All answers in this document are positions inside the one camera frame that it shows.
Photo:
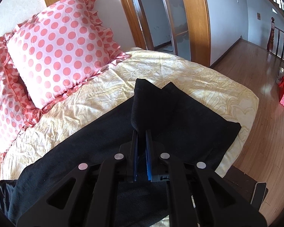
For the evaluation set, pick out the black pants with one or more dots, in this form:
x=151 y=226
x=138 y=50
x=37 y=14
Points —
x=187 y=129

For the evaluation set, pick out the polka dot pillow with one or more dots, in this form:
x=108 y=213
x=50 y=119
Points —
x=17 y=111
x=60 y=48

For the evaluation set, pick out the stair railing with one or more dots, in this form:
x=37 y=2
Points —
x=275 y=43

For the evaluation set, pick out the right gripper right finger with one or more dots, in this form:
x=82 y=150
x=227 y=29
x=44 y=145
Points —
x=197 y=196

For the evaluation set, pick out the left polka dot pillow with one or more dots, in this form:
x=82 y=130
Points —
x=17 y=111

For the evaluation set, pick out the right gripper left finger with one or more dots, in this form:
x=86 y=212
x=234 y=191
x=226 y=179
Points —
x=87 y=195

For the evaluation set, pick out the wooden door frame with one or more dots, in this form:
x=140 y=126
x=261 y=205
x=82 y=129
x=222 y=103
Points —
x=198 y=23

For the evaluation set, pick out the right polka dot pillow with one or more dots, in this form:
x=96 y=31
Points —
x=60 y=48

